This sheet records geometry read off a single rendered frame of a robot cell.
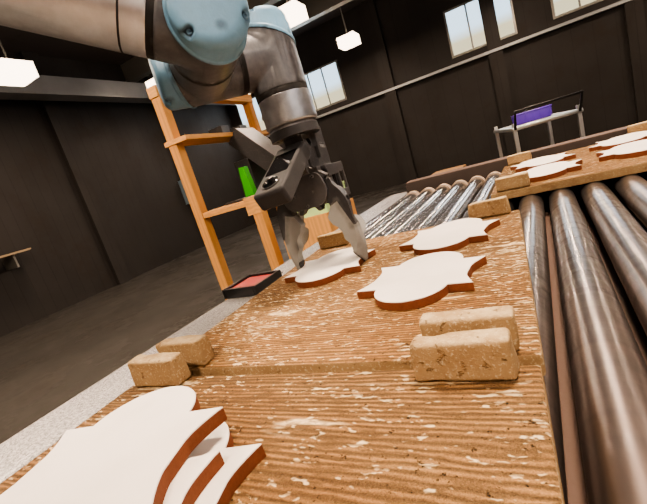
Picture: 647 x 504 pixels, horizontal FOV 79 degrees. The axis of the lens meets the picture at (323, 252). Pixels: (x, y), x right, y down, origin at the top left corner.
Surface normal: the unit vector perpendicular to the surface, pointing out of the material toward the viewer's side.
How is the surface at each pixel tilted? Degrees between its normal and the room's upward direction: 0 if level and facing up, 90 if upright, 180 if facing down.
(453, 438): 0
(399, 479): 0
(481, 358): 89
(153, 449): 0
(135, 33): 130
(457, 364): 94
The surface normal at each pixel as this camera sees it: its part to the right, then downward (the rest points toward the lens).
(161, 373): -0.41, 0.26
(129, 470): -0.29, -0.94
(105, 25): 0.18, 0.77
